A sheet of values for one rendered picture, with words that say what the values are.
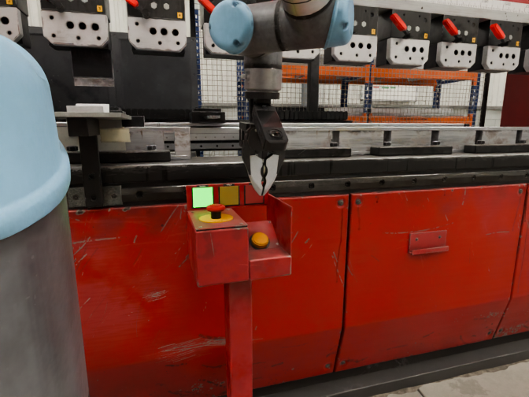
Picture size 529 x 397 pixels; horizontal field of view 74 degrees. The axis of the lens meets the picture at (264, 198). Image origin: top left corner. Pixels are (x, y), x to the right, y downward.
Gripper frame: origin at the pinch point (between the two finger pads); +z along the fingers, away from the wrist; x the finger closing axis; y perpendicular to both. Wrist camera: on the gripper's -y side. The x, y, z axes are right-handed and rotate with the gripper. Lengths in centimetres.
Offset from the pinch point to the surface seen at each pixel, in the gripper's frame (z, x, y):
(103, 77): -23, 33, 41
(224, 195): 3.5, 6.2, 9.9
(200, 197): 3.5, 11.9, 9.8
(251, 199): 4.9, -0.3, 9.8
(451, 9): -49, -77, 37
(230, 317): 28.3, 7.5, -2.1
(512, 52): -37, -105, 35
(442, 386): 85, -78, 13
